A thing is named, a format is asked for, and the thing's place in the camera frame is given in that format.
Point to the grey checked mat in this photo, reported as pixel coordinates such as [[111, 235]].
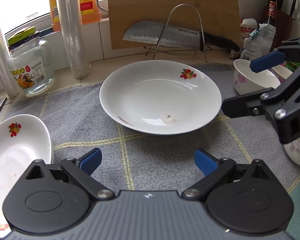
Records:
[[137, 161]]

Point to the steel kitchen knife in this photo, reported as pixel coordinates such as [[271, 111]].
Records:
[[177, 37]]

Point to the dark soy sauce bottle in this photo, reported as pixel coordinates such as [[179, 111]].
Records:
[[272, 6]]

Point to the red knife block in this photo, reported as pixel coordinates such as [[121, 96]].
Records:
[[283, 24]]

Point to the large white fruit plate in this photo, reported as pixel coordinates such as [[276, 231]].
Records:
[[160, 97]]

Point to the orange white packet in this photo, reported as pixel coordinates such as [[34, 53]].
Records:
[[247, 26]]

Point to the bamboo cutting board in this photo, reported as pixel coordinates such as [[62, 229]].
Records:
[[217, 17]]

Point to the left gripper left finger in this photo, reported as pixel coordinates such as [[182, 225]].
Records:
[[80, 170]]

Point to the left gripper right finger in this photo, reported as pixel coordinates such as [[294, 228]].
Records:
[[216, 173]]

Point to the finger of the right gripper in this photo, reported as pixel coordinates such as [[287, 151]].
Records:
[[267, 61], [244, 105]]

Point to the plastic wrap roll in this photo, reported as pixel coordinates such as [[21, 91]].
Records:
[[6, 78], [72, 33]]

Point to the glass jar yellow lid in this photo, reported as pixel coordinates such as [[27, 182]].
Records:
[[31, 61]]

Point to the white salt bag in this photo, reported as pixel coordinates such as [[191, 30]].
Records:
[[259, 42]]

